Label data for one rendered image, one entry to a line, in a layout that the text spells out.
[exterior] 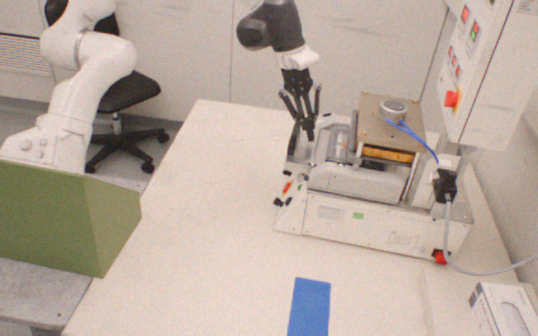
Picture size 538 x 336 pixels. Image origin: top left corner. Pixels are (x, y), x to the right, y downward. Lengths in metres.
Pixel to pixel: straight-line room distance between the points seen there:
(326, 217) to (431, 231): 0.29
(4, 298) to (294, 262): 0.74
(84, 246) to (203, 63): 1.92
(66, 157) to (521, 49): 1.07
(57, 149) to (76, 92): 0.15
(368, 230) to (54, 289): 0.84
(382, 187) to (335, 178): 0.13
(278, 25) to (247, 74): 1.72
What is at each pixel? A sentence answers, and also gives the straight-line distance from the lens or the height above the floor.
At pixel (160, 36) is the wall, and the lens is 2.95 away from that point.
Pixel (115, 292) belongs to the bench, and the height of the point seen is 0.75.
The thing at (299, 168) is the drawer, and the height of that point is 0.96.
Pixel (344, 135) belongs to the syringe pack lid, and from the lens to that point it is 1.37.
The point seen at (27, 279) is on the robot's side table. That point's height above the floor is 0.75.
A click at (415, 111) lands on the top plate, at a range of 1.37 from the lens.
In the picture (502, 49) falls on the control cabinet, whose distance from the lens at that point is 1.08.
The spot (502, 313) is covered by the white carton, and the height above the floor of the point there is 0.87.
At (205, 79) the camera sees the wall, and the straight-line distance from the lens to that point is 2.96.
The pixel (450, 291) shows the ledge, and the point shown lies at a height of 0.80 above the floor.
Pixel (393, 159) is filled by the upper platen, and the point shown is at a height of 1.04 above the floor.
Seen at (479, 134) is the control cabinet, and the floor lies 1.19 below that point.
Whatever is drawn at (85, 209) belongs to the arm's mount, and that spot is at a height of 0.99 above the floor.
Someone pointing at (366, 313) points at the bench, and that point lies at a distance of 1.23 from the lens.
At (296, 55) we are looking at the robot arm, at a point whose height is 1.26.
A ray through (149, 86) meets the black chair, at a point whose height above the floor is 0.49.
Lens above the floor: 1.70
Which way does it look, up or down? 36 degrees down
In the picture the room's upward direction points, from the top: 7 degrees clockwise
